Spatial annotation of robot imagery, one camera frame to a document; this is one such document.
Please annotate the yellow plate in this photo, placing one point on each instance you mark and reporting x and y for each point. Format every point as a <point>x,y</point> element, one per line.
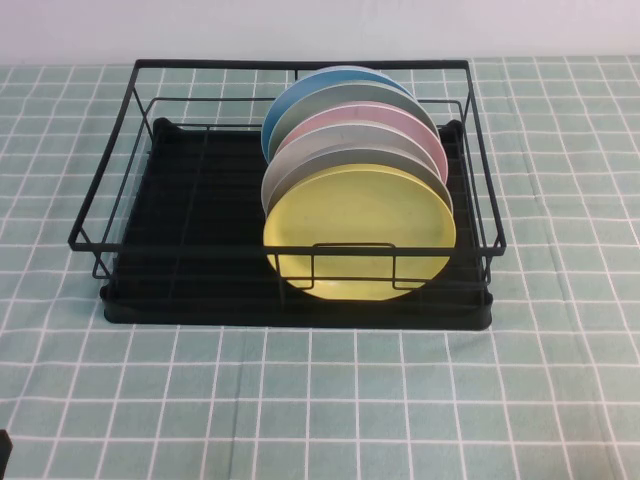
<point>360,215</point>

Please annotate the blue plate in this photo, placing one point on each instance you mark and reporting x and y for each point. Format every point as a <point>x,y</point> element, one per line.
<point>285,107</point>

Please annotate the pale blue-grey plate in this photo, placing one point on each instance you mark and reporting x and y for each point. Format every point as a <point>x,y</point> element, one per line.
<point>360,156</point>

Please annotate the green checked tablecloth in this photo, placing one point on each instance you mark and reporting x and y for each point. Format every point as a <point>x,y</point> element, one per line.
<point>320,400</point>

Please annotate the pink plate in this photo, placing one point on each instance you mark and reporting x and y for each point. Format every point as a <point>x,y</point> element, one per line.
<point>370,114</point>

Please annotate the beige plate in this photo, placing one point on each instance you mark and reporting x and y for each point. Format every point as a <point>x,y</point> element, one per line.
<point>330,137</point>

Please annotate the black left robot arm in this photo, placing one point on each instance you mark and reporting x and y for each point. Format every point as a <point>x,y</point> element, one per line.
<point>4,445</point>

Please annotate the grey-green plate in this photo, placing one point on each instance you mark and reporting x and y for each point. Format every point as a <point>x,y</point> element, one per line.
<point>350,95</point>

